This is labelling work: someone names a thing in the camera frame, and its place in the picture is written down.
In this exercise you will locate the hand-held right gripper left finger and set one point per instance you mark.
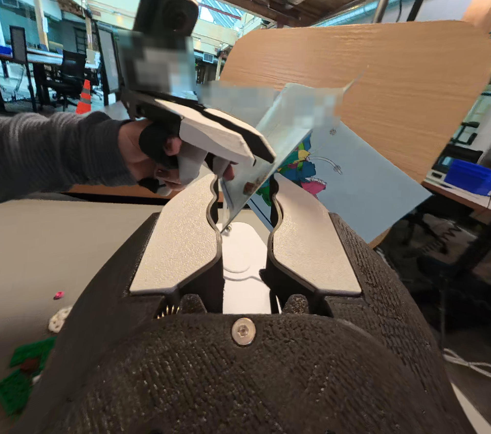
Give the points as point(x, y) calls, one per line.
point(176, 249)

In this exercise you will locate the blue storage bin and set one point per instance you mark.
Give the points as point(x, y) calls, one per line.
point(470, 177)

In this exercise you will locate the grey desk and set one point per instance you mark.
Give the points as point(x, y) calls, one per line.
point(57, 242)

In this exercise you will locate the black office chair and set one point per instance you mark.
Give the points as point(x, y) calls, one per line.
point(71, 73)

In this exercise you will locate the wooden book stand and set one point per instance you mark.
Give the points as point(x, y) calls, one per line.
point(345, 58)

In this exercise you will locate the person's left hand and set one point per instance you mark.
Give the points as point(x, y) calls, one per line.
point(130, 150)

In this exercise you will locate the person's left forearm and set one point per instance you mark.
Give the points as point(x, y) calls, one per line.
point(57, 153)

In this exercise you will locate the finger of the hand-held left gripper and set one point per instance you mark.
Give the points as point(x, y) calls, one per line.
point(214, 142)
point(230, 123)

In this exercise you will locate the black framed board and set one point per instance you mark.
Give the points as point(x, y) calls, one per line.
point(109, 61)
point(18, 44)

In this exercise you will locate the green brick assembly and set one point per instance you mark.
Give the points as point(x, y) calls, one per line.
point(15, 391)

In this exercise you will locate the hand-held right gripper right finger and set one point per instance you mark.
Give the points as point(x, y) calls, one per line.
point(310, 249)

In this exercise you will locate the orange traffic cone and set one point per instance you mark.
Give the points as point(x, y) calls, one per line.
point(84, 102)

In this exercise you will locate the white flower brick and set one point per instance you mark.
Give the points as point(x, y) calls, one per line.
point(59, 320)

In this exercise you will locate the pale blue instruction booklet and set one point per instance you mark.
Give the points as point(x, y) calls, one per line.
point(364, 180)

